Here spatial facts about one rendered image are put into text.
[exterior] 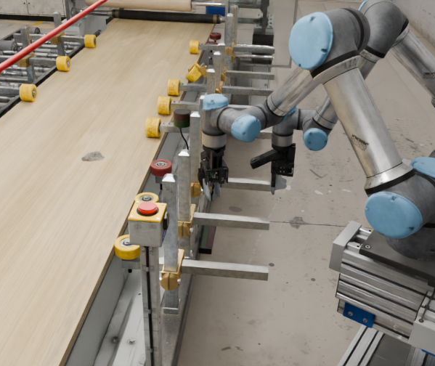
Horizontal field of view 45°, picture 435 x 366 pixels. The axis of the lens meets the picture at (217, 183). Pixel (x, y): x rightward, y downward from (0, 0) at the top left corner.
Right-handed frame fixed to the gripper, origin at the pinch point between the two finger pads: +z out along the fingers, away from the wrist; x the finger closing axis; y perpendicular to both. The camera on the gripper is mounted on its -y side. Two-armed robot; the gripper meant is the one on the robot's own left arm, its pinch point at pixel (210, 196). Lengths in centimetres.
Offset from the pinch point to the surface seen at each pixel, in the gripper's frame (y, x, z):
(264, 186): -15.5, 24.6, 8.1
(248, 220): 5.7, 11.7, 7.3
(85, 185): -20.4, -40.0, 2.9
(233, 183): -19.5, 13.6, 7.5
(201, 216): 0.0, -3.1, 7.3
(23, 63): -154, -68, -1
